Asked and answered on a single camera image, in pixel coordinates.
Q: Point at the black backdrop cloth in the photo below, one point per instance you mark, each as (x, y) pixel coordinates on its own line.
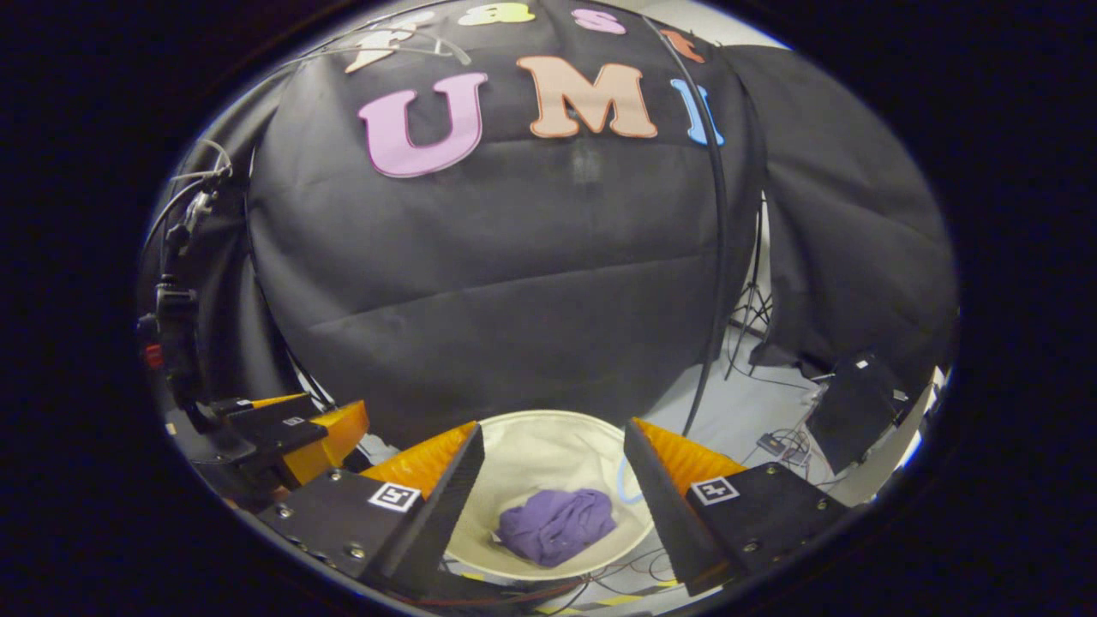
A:
(514, 274)

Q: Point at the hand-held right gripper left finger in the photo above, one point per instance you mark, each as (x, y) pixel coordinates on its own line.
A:
(433, 514)

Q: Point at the black box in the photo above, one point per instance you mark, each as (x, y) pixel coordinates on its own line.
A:
(857, 407)

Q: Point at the black tripod stand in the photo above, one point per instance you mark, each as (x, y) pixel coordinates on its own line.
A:
(754, 300)

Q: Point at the black clothes rack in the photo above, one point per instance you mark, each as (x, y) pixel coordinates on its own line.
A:
(720, 214)

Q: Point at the cream laundry hamper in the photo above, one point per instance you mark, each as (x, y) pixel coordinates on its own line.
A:
(548, 446)

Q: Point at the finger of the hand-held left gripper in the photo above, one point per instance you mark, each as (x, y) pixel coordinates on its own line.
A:
(257, 406)
(283, 433)

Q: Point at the purple jacket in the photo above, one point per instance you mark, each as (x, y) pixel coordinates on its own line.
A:
(557, 524)

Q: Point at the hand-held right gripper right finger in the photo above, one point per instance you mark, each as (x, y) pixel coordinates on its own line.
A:
(664, 506)

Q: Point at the white clothes hanger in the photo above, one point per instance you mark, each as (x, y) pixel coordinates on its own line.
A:
(437, 41)

